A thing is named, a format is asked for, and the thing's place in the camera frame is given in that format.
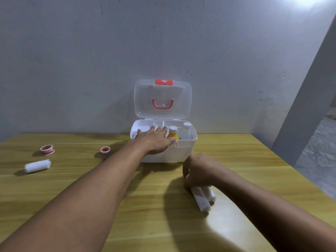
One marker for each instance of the person's left hand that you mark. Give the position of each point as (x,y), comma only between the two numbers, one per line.
(154,141)

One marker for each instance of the person's right hand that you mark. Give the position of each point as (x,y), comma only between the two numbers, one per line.
(200,169)

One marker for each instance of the person's left middle finger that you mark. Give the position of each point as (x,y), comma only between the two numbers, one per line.
(158,130)

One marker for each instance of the person's left thumb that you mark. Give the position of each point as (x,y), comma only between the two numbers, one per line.
(171,141)

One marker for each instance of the person's right fingers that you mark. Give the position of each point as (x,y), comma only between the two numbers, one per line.
(187,178)

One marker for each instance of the person's left little finger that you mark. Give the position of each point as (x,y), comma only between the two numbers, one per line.
(141,133)

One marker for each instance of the white gauze bandage roll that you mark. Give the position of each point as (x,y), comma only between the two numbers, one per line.
(201,203)
(210,196)
(37,166)

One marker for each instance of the person's left forearm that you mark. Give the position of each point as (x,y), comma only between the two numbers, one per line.
(86,196)

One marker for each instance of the person's right forearm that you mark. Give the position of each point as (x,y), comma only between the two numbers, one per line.
(265,207)

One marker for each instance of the yellow bottle with white cap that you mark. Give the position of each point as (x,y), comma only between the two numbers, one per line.
(173,133)

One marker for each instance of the white plastic bottle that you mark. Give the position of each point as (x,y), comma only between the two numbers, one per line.
(186,129)

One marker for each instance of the white first aid box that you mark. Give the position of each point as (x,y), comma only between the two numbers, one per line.
(162,97)

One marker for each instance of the small red white tape roll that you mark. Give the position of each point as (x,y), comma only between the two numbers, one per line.
(105,151)

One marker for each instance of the large red white tape roll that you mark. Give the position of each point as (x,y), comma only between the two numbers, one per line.
(47,150)

